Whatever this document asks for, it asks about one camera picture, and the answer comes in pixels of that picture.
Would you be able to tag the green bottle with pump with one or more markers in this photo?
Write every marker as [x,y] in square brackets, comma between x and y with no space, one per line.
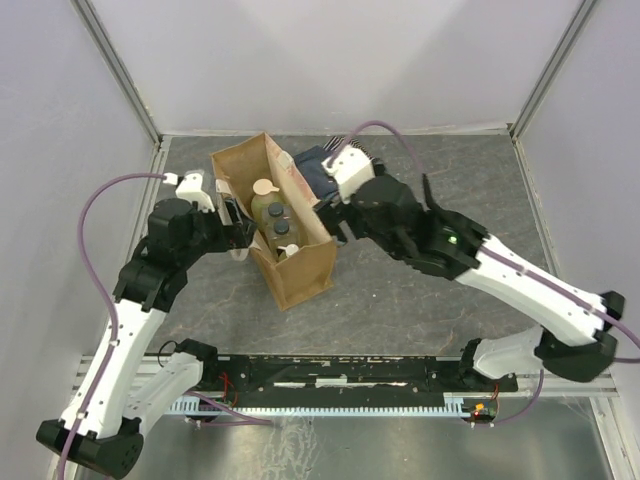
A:
[265,192]

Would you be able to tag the yellow bottle white cap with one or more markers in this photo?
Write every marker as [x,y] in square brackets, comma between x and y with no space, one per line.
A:
[287,251]

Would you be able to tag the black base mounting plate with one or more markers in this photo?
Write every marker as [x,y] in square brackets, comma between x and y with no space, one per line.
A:
[333,382]

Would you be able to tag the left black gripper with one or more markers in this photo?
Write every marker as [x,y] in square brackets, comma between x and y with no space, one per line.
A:
[238,234]

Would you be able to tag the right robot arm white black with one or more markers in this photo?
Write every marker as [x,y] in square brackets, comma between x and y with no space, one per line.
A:
[571,337]

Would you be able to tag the dark blue folded cloth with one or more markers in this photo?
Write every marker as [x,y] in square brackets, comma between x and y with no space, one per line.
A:
[310,164]

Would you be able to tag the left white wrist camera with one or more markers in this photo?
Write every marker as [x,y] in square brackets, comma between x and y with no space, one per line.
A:
[195,186]

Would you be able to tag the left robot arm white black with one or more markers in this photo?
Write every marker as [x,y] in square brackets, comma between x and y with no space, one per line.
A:
[104,427]

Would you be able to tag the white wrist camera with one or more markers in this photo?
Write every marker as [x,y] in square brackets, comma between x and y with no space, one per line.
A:
[195,186]
[350,170]

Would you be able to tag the brown canvas bag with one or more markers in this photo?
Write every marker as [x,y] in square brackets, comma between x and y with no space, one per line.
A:
[306,273]

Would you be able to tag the clear bottle yellow label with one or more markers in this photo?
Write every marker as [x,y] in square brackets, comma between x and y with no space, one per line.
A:
[276,211]

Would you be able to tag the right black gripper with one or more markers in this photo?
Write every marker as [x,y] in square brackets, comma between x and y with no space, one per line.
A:
[334,213]

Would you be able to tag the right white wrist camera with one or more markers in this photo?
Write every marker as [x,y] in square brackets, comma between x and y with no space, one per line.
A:
[350,170]

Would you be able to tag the clear bottle black label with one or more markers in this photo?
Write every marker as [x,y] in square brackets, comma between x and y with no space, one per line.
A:
[282,233]

